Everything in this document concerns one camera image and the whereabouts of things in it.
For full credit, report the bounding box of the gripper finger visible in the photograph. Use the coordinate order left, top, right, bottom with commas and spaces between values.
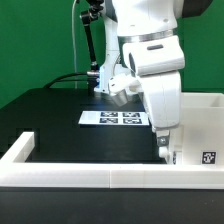
156, 130, 170, 148

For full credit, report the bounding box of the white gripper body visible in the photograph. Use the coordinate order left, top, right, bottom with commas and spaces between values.
123, 35, 185, 130

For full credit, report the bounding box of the white drawer cabinet frame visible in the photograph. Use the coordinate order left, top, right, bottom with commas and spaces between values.
174, 93, 224, 166

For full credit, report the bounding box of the white drawer box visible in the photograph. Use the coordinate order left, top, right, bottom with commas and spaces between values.
169, 126, 184, 152
159, 146, 176, 165

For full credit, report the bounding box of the white front drawer box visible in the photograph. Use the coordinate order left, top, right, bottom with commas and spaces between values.
159, 146, 176, 165

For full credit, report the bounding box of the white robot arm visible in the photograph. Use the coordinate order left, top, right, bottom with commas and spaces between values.
95, 0, 213, 148

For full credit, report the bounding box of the white fiducial marker sheet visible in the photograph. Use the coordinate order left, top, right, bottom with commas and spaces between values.
79, 111, 149, 126

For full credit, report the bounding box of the white U-shaped border fence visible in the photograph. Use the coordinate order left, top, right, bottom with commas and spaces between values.
0, 132, 224, 189

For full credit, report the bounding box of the thin white cable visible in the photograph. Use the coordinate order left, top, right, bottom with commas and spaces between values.
71, 0, 79, 90

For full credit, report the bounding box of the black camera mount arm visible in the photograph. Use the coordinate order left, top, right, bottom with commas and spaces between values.
80, 0, 104, 91

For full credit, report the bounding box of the black cable bundle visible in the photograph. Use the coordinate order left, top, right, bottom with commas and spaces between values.
42, 72, 91, 90

